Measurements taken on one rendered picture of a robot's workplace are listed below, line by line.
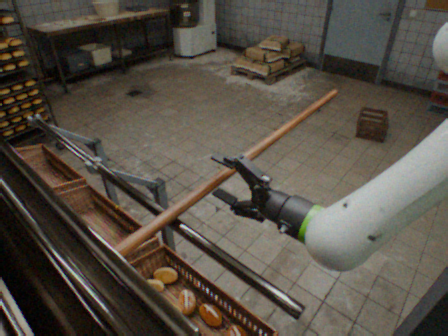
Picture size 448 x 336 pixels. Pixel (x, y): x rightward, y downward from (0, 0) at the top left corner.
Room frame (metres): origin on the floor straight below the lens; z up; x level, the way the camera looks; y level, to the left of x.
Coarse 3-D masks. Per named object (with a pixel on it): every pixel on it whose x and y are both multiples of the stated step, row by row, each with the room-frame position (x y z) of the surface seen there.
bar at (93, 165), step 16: (48, 128) 0.93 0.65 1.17; (64, 144) 0.83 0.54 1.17; (96, 144) 1.19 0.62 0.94; (96, 160) 0.73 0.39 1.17; (112, 176) 0.65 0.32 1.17; (128, 176) 0.80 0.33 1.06; (112, 192) 1.19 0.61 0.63; (128, 192) 0.58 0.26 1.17; (160, 192) 0.87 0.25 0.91; (144, 208) 0.54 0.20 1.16; (160, 208) 0.52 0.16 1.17; (176, 224) 0.47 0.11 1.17; (192, 240) 0.42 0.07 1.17; (208, 240) 0.42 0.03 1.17; (224, 256) 0.38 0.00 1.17; (240, 272) 0.34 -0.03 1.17; (256, 288) 0.31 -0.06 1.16; (272, 288) 0.30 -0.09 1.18; (288, 304) 0.27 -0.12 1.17
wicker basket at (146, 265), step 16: (144, 256) 0.68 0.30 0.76; (160, 256) 0.74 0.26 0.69; (176, 256) 0.70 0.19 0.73; (144, 272) 0.67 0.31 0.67; (192, 272) 0.64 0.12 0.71; (192, 288) 0.65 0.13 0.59; (208, 288) 0.60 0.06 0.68; (176, 304) 0.58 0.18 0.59; (224, 304) 0.55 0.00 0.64; (240, 304) 0.51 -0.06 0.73; (224, 320) 0.52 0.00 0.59; (240, 320) 0.50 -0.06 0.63; (256, 320) 0.46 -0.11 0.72
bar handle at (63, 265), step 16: (0, 176) 0.28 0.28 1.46; (0, 192) 0.25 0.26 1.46; (16, 192) 0.29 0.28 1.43; (16, 208) 0.22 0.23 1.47; (32, 224) 0.20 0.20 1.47; (32, 240) 0.18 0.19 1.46; (48, 240) 0.18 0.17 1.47; (48, 256) 0.16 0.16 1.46; (64, 256) 0.16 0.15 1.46; (64, 272) 0.14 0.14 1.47; (80, 272) 0.15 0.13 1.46; (80, 288) 0.13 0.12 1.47; (96, 288) 0.15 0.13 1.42; (80, 304) 0.12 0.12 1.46; (96, 304) 0.11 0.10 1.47; (96, 320) 0.10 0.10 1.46; (112, 320) 0.10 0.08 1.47
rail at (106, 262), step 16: (0, 144) 0.40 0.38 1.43; (16, 160) 0.36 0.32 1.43; (32, 176) 0.32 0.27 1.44; (48, 192) 0.28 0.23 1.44; (48, 208) 0.27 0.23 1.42; (64, 208) 0.25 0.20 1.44; (64, 224) 0.23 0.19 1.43; (80, 224) 0.23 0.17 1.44; (80, 240) 0.21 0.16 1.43; (96, 240) 0.20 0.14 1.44; (96, 256) 0.18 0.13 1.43; (112, 256) 0.18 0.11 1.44; (112, 272) 0.17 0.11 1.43; (128, 272) 0.16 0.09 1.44; (128, 288) 0.15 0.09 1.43; (144, 288) 0.15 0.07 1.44; (144, 304) 0.13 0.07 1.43; (160, 304) 0.13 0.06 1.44; (160, 320) 0.12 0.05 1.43; (176, 320) 0.12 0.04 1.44
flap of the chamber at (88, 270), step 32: (0, 160) 0.39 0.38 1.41; (32, 192) 0.31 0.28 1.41; (0, 224) 0.25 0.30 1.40; (0, 256) 0.20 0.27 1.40; (32, 256) 0.20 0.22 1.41; (32, 288) 0.16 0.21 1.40; (64, 288) 0.16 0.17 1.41; (32, 320) 0.13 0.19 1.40; (64, 320) 0.13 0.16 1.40; (128, 320) 0.13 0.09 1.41
